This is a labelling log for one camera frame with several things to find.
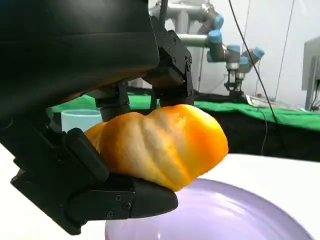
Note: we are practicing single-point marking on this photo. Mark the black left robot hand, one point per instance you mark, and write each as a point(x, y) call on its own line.
point(62, 50)

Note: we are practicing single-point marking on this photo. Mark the orange toy bread roll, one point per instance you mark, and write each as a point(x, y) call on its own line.
point(162, 145)

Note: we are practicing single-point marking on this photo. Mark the pale green mug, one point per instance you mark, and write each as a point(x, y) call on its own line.
point(80, 121)

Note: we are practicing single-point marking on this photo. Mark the green cloth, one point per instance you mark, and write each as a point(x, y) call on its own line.
point(250, 112)

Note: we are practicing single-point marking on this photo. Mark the white paper tray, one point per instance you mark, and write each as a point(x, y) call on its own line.
point(260, 101)

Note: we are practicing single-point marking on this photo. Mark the black cloth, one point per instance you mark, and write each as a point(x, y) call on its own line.
point(250, 140)

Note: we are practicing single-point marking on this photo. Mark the lilac plate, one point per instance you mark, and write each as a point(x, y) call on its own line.
point(212, 215)

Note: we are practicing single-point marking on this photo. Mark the grey computer monitor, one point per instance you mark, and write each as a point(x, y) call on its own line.
point(311, 70)

